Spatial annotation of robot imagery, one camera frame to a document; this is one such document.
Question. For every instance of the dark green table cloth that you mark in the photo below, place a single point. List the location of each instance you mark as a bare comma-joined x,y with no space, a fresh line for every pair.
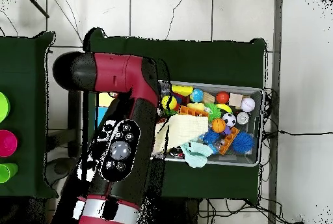
208,60
23,65

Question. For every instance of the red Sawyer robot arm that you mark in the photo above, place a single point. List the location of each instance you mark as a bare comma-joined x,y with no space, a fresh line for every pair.
117,73

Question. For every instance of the small orange basketball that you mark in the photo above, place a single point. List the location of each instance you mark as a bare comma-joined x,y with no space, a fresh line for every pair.
218,125

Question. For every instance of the cream knitted cloth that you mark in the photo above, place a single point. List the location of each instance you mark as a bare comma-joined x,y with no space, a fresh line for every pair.
187,129

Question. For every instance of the black upright panel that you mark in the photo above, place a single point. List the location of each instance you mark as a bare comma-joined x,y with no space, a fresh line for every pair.
74,119

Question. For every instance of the blue spiky ball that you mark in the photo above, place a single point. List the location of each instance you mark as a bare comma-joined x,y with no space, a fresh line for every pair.
242,142

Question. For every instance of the wooden box with three holes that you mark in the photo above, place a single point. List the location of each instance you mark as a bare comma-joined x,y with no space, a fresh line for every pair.
104,100

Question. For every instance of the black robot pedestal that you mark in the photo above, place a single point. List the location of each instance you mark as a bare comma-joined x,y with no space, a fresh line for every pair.
182,213

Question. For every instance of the small soccer ball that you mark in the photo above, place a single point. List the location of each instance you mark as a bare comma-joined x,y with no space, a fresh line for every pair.
229,119

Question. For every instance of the light blue cloth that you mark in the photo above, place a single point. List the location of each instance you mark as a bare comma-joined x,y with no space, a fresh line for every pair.
196,153

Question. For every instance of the pink plastic cup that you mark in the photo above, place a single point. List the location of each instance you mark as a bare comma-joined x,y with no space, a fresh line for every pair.
7,143

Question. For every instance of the small white baseball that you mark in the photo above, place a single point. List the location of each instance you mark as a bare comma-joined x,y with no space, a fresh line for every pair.
248,104

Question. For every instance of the orange red ball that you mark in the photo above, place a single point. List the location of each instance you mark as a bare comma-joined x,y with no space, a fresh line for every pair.
222,97

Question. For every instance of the green spiky ball with eyes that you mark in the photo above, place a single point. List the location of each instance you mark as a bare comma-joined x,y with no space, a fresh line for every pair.
213,112

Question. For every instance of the yellow smooth ball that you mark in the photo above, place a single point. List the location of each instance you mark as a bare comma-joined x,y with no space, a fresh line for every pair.
173,102

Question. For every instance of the black pole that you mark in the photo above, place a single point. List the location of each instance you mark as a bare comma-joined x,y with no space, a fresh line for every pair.
36,5

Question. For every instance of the neon green plastic cup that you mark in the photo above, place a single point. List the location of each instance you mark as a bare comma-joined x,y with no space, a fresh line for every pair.
6,173
4,108

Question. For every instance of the grey stand foot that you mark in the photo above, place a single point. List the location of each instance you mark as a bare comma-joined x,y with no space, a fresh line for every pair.
58,168

